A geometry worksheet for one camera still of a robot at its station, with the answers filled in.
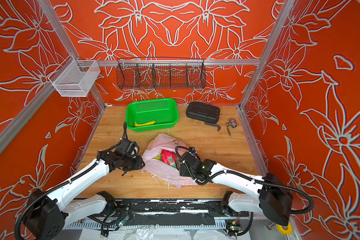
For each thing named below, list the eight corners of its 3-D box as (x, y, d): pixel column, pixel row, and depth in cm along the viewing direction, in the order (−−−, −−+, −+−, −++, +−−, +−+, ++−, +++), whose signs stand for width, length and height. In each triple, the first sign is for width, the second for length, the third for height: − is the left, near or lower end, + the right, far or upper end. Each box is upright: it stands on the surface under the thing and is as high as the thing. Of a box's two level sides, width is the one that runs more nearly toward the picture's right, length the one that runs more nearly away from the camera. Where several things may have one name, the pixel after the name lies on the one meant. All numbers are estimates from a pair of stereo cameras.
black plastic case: (184, 117, 112) (184, 113, 109) (189, 104, 121) (189, 100, 117) (216, 125, 107) (218, 121, 104) (219, 111, 116) (221, 107, 112)
